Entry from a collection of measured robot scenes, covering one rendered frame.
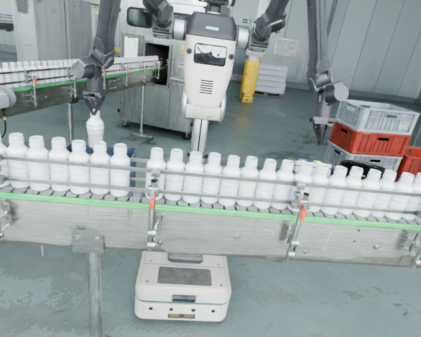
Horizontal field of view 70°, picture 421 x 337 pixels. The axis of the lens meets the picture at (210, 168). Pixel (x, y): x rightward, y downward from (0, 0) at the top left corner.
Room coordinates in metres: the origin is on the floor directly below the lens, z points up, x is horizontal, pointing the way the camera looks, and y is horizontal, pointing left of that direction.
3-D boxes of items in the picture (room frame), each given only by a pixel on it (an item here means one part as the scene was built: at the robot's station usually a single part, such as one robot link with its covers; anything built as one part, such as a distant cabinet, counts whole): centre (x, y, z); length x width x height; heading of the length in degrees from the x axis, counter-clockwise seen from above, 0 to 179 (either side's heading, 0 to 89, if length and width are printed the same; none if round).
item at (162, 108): (5.32, 0.83, 1.00); 1.60 x 1.30 x 2.00; 169
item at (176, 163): (0.88, 0.11, 1.08); 0.06 x 0.06 x 0.17
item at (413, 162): (3.22, -2.22, 0.55); 0.61 x 0.41 x 0.22; 100
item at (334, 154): (3.03, -1.54, 0.55); 0.61 x 0.41 x 0.22; 104
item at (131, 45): (4.64, 1.38, 1.22); 0.23 x 0.04 x 0.32; 79
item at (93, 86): (1.23, 0.51, 1.26); 0.10 x 0.07 x 0.07; 8
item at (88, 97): (1.23, 0.51, 1.19); 0.07 x 0.07 x 0.09; 8
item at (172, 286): (1.52, 0.08, 0.24); 0.68 x 0.53 x 0.41; 7
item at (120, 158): (0.85, 0.28, 1.08); 0.06 x 0.06 x 0.17
